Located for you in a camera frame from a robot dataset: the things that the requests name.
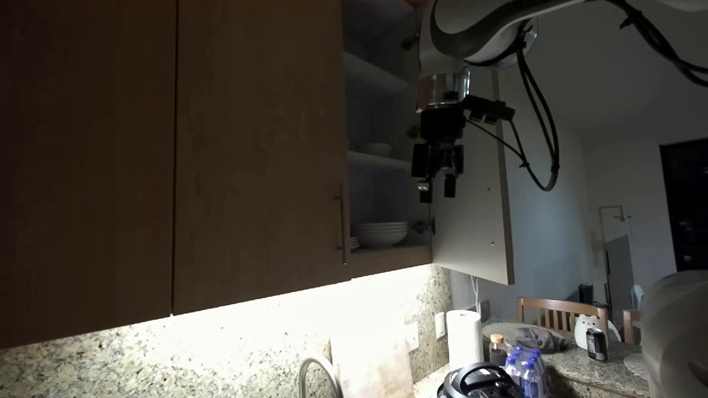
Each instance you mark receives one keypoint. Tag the wooden cutting board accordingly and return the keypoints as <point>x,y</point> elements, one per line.
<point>373,371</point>

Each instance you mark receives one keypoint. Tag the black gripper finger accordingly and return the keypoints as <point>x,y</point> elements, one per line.
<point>420,162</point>
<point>456,160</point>

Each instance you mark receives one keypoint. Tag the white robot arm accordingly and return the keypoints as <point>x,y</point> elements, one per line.
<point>487,47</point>

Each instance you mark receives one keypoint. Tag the wooden slat chair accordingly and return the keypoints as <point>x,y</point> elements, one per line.
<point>632,322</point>
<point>561,304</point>

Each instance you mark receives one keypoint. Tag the white electric kettle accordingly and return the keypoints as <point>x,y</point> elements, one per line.
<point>580,332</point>

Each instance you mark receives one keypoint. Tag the white wall outlet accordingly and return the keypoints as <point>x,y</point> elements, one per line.
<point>412,337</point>
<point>439,325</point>

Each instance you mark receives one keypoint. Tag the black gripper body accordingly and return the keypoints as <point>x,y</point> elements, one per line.
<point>444,128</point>

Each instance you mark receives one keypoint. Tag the small black box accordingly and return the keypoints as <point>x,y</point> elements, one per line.
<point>587,291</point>

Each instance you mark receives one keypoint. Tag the wooden cabinet box with shelves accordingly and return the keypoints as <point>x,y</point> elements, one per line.
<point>388,258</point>

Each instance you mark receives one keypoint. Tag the small white plate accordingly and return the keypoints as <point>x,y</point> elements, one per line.
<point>352,244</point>

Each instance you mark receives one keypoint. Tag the wooden cabinet door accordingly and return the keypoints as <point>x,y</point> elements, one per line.
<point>257,147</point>
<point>478,221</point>
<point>89,184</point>

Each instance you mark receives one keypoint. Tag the grey standing panel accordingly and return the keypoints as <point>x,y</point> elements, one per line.
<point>621,268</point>

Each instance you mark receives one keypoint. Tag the small spice jar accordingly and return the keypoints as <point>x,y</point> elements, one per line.
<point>498,347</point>

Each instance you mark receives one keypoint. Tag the dark glass door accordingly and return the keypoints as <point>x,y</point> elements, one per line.
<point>686,205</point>

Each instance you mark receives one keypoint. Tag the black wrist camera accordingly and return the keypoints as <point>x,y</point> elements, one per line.
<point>487,109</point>

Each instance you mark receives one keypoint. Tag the black pressure cooker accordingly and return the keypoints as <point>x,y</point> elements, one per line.
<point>478,381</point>

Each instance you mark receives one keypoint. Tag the large white bowl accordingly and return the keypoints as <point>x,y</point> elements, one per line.
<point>381,233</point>

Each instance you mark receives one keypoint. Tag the metal door hinge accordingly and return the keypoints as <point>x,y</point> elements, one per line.
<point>410,39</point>
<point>423,225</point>

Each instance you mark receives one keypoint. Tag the chrome faucet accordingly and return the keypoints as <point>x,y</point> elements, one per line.
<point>312,364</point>

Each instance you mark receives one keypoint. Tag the small white bowl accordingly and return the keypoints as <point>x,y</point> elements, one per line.
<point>379,148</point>

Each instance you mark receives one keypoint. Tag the white paper towel roll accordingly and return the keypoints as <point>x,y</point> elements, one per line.
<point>466,337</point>

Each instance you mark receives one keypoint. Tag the grey fruit bowl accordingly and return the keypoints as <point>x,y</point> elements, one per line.
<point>534,333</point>

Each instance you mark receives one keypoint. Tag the clear plastic water bottle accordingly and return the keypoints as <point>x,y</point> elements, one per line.
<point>516,362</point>
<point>534,371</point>

